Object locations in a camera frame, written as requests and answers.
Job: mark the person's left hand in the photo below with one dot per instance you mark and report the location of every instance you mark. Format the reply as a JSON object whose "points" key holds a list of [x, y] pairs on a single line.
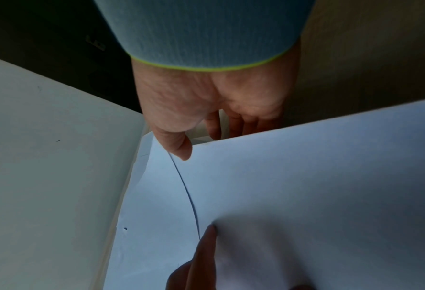
{"points": [[199, 263]]}

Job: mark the person's right hand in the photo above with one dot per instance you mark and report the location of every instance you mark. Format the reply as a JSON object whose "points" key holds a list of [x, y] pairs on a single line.
{"points": [[198, 93]]}

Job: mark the white paper sheet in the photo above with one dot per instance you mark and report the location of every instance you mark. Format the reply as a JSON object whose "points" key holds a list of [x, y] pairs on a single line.
{"points": [[151, 212], [305, 198]]}

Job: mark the person's right forearm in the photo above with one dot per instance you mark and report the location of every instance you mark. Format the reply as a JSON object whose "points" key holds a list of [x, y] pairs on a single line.
{"points": [[205, 28]]}

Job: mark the white board panel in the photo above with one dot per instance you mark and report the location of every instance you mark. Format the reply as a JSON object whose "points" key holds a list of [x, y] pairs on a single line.
{"points": [[51, 170]]}

